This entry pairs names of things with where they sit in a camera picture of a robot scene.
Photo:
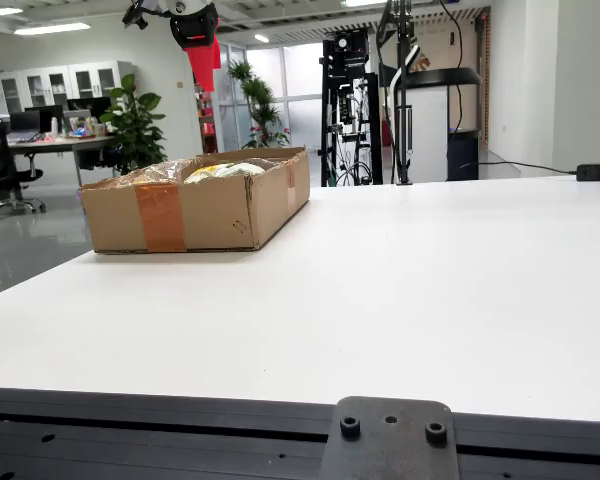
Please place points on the black mounting plate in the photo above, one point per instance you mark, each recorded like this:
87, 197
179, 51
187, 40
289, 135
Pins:
390, 450

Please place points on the broad-leaf potted plant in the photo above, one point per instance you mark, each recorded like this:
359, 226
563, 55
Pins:
135, 125

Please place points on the red display shelf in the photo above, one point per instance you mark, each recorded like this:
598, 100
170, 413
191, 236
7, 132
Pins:
206, 120

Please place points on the white glass-door wall cabinets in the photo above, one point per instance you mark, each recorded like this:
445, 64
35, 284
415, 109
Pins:
90, 80

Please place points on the grey office desk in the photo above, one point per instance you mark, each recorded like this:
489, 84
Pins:
55, 145

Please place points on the white bottle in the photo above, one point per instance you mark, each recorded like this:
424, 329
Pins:
54, 127

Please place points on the black computer monitor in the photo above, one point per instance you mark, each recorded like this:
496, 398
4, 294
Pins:
50, 115
24, 121
92, 106

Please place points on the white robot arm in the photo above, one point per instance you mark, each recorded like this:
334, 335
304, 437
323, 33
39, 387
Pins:
185, 6

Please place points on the black power adapter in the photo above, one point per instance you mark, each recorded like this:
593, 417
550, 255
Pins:
597, 172

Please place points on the black office chair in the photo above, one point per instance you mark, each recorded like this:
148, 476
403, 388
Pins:
0, 165

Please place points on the white kiosk with black top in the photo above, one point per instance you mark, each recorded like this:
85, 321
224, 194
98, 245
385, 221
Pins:
430, 130

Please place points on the brown cardboard box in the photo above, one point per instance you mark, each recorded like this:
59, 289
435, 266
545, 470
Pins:
215, 220

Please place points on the black equipment rack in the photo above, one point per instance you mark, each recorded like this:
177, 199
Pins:
350, 55

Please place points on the tall slender potted plant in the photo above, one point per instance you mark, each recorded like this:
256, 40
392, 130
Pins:
260, 100

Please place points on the dark blue bin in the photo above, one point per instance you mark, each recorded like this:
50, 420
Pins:
462, 157

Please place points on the black aluminium rail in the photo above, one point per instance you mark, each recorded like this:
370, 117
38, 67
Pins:
130, 440

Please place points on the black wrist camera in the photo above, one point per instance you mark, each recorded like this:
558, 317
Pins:
136, 14

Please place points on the yellow snack packet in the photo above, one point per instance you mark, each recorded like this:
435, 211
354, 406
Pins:
200, 173

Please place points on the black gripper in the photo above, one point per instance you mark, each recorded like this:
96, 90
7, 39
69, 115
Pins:
195, 27

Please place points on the long ceiling light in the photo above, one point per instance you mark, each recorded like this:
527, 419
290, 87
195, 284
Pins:
0, 12
50, 28

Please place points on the packets inside box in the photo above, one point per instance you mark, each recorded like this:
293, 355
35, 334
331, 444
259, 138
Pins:
155, 172

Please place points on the black pole stand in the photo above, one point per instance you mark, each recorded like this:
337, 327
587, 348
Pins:
404, 125

